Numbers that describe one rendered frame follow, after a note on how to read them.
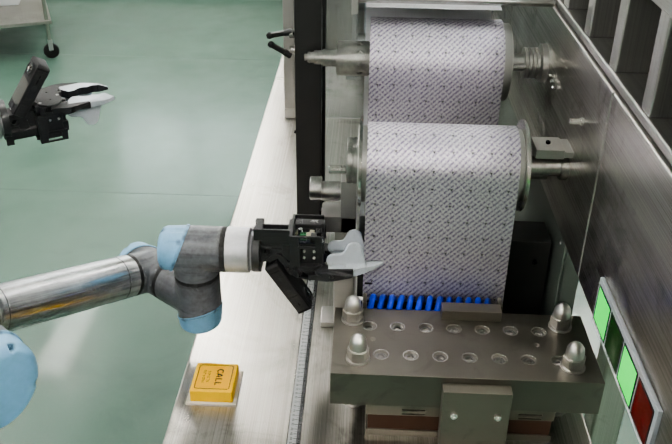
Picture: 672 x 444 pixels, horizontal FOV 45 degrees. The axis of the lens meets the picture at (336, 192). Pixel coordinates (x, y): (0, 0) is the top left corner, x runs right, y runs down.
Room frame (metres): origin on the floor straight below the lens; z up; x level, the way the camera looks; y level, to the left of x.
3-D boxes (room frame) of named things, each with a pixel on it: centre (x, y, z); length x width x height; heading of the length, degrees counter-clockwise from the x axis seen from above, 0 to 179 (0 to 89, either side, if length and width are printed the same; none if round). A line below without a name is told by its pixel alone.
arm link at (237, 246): (1.11, 0.15, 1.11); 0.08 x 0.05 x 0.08; 178
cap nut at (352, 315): (1.03, -0.03, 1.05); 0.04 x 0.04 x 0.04
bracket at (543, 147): (1.15, -0.34, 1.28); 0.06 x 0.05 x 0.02; 88
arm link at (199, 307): (1.12, 0.24, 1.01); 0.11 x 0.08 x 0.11; 51
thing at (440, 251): (1.10, -0.16, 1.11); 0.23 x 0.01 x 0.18; 88
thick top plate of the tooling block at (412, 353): (0.98, -0.20, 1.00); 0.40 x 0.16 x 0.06; 88
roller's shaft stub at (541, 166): (1.15, -0.33, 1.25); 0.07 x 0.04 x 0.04; 88
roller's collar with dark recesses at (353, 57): (1.41, -0.03, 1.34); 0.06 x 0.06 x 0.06; 88
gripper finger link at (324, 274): (1.08, 0.01, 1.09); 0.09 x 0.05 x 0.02; 87
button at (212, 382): (1.01, 0.20, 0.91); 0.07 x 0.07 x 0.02; 88
